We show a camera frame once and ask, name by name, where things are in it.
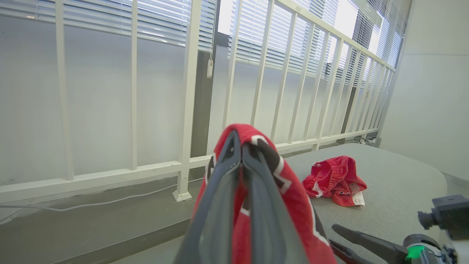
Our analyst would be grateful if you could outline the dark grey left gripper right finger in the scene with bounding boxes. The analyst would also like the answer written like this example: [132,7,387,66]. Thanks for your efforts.
[241,143,310,264]

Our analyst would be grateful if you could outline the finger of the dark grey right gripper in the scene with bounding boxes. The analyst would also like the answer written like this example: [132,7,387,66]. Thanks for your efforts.
[332,224,408,261]
[328,239,370,264]

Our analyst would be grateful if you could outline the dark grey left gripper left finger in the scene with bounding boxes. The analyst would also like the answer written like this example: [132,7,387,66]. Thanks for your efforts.
[174,129,243,264]

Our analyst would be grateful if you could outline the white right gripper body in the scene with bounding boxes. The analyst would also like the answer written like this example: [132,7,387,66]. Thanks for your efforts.
[402,234,458,264]

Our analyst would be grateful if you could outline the red basketball jersey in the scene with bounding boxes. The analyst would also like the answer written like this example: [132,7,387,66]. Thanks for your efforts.
[191,124,337,264]

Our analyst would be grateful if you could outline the red basketball shorts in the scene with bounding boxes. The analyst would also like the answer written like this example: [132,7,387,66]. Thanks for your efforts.
[302,155,368,207]

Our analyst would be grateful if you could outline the grey fabric sofa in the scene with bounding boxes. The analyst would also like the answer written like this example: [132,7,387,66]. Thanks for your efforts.
[284,143,448,264]

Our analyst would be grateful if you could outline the white metal railing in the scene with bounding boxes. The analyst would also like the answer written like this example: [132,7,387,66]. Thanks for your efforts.
[0,0,398,204]

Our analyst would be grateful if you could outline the white floor power strip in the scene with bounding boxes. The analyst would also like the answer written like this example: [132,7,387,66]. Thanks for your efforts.
[353,135,377,146]

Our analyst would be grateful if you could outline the white window blind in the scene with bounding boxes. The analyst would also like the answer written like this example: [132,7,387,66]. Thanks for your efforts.
[227,0,413,85]
[0,0,217,52]

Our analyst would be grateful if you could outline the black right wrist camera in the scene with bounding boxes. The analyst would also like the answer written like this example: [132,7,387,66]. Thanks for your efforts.
[418,194,469,241]

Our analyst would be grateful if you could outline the white floor cable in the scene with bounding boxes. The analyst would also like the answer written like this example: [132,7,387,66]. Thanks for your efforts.
[0,177,204,213]

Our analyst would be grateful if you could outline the white blind pull cord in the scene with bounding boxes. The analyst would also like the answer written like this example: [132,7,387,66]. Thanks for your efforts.
[206,0,217,79]

